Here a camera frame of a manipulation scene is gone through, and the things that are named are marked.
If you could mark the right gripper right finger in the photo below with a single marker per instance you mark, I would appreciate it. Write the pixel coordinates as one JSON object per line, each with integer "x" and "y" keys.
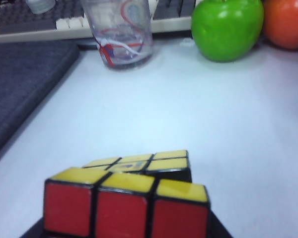
{"x": 217, "y": 230}

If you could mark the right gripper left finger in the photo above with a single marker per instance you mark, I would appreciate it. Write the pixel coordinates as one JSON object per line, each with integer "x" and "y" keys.
{"x": 37, "y": 231}

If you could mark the Rubik's cube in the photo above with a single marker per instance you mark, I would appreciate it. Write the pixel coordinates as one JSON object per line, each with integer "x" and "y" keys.
{"x": 124, "y": 210}

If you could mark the grey felt laptop sleeve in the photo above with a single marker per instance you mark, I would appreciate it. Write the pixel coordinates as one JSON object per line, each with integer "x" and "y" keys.
{"x": 20, "y": 86}

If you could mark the green apple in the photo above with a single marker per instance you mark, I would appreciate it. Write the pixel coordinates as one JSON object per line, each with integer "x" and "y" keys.
{"x": 226, "y": 29}

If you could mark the white grey mechanical keyboard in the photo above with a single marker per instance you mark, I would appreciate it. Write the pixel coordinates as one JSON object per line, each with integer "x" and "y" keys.
{"x": 27, "y": 24}

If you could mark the clear glass with red ribbon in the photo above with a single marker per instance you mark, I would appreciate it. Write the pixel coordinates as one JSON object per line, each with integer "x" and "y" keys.
{"x": 119, "y": 37}

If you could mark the orange round fruit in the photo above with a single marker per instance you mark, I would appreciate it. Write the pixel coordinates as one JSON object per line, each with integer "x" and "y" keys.
{"x": 288, "y": 22}

